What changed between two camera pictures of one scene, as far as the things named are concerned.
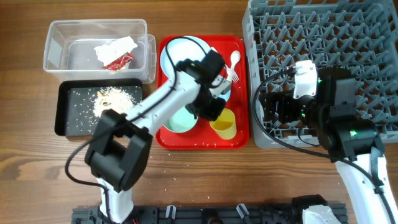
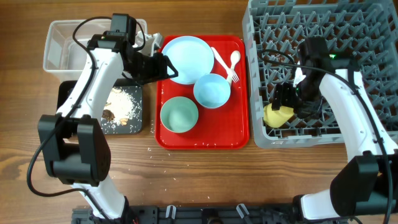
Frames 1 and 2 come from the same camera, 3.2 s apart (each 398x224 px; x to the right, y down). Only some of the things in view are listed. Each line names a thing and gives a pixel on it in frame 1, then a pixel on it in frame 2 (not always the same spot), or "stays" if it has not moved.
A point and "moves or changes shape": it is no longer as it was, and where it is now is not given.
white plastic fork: x=232 y=74 stays
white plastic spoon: x=235 y=57 stays
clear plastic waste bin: x=101 y=49 stays
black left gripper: x=211 y=114 -> x=160 y=70
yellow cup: x=225 y=124 moves or changes shape
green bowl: x=181 y=121 stays
